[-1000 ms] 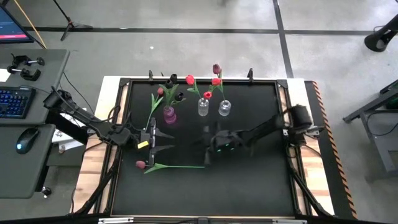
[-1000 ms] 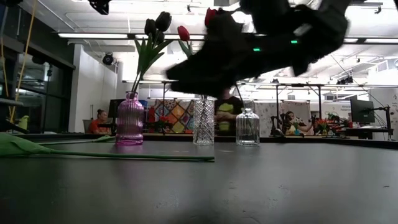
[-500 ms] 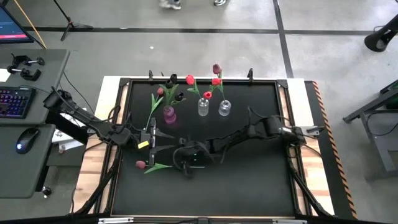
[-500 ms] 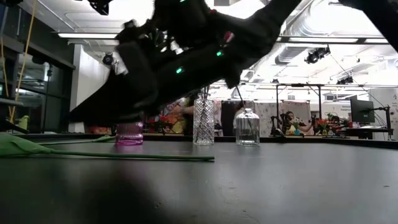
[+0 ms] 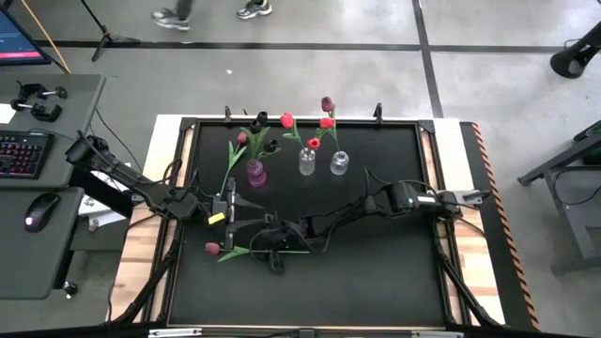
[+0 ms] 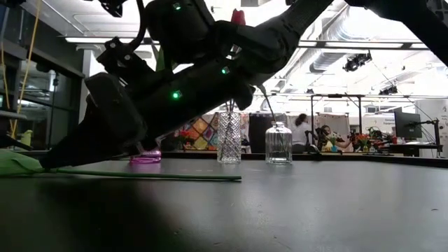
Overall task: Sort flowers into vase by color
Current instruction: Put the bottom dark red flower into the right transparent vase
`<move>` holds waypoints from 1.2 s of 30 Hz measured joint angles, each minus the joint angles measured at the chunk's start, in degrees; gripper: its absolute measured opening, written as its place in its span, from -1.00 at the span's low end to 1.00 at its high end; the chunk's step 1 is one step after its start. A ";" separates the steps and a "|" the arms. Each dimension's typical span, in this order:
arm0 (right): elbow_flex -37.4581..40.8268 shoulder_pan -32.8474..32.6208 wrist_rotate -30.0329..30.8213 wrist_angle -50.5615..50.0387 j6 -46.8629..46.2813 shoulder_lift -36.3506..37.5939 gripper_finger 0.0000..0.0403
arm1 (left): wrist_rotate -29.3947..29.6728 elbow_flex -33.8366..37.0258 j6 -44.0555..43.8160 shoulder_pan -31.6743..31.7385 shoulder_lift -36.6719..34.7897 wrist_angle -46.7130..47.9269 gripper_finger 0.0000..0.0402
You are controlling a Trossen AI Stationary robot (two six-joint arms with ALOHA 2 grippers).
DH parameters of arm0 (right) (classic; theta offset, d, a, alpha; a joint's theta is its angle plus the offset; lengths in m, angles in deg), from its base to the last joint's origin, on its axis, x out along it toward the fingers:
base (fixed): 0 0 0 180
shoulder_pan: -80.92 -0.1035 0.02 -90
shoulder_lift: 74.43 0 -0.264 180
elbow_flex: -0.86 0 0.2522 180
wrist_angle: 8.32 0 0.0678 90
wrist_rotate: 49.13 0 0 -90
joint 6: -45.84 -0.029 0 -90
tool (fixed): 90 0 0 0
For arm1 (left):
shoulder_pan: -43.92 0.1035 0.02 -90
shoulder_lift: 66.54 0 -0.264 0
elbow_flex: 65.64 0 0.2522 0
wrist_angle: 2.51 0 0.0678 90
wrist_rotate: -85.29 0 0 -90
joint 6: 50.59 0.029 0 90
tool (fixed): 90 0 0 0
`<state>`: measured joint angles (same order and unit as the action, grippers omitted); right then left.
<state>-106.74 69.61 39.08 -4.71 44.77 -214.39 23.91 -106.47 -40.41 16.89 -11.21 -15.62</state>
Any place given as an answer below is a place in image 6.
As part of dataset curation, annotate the person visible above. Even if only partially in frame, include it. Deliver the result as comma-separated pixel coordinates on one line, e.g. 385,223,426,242
292,113,318,154
316,125,353,152

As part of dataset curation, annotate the yellow-green water bottle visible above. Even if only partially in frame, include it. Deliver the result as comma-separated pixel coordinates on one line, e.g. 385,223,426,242
19,129,34,147

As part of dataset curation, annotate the black tripod stand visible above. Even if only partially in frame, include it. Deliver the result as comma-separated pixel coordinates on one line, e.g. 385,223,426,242
47,71,61,151

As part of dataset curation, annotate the black camera cable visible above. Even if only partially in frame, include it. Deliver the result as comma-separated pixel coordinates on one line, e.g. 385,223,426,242
117,0,146,49

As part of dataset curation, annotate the colourful patchwork quilt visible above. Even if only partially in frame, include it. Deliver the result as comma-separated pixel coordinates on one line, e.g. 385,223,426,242
173,111,221,151

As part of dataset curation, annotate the black fabric panel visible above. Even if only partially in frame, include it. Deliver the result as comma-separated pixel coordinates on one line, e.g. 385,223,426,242
248,112,288,154

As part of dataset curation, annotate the yellow rope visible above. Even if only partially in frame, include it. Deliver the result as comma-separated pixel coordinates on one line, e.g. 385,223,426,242
0,0,40,139

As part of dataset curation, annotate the pink artificial tulip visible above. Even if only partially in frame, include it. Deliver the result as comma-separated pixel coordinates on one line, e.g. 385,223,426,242
258,83,281,155
0,148,243,182

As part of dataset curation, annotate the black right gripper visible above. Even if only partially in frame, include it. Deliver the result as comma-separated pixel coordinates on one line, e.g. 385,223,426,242
40,38,256,168

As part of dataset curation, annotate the clear plain glass vase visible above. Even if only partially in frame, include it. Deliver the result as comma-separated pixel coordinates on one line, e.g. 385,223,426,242
264,120,293,165

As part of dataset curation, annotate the white poster board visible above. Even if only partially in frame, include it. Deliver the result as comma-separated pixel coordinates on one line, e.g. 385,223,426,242
414,99,448,158

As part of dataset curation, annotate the black workstation frame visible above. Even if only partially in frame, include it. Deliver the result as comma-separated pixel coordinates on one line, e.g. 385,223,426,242
309,93,364,153

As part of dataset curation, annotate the pink ribbed glass vase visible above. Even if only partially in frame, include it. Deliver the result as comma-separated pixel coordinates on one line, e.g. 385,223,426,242
129,148,163,165

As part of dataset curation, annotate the white flower bouquet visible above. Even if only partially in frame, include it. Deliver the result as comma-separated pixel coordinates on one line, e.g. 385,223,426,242
327,132,341,153

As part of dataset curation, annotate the orange flower bouquet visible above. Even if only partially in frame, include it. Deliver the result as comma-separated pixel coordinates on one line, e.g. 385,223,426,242
355,132,372,152

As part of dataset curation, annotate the red artificial tulip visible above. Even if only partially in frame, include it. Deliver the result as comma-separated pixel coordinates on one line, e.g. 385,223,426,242
225,8,247,113

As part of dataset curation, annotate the long white light fixture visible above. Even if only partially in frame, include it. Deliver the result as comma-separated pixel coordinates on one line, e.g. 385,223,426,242
299,41,405,49
64,36,157,45

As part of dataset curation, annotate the clear diamond-cut glass vase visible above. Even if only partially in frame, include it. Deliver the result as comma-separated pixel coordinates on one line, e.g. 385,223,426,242
216,111,243,165

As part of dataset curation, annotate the black camera cluster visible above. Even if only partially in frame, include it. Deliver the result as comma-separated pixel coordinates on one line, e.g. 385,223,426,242
379,85,399,97
342,51,373,73

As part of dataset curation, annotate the black desk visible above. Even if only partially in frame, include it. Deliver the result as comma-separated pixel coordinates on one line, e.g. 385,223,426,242
388,141,444,158

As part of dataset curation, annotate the black computer monitor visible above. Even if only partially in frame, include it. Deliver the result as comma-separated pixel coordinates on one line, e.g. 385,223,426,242
393,107,424,139

